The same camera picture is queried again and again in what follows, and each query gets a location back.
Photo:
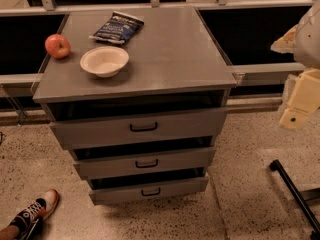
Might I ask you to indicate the grey drawer cabinet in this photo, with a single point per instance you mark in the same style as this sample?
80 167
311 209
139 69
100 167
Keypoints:
173 65

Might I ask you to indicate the grey drawer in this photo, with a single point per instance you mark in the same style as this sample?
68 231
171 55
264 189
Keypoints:
137 164
148 191
130 129

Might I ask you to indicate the grey top drawer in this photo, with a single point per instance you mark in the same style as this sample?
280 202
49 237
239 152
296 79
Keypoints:
130 129

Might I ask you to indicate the metal railing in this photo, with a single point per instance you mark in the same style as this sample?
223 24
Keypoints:
259 76

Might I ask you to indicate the white bowl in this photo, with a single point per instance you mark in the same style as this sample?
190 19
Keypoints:
104 61

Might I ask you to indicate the red apple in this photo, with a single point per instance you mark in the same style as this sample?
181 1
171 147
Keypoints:
57 46

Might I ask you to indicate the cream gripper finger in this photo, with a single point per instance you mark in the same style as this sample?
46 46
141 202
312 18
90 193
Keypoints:
285 44
304 100

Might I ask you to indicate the blue chip bag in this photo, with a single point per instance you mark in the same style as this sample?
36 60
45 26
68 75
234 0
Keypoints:
119 29

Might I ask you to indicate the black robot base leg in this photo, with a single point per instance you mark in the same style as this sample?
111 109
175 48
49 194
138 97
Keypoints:
301 198

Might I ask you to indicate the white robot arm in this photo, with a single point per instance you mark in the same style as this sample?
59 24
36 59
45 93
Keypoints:
303 41

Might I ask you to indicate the grey bottom drawer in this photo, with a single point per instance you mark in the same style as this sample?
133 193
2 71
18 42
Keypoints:
148 191

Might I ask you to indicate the red black sneaker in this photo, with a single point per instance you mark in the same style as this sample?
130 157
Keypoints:
42 207

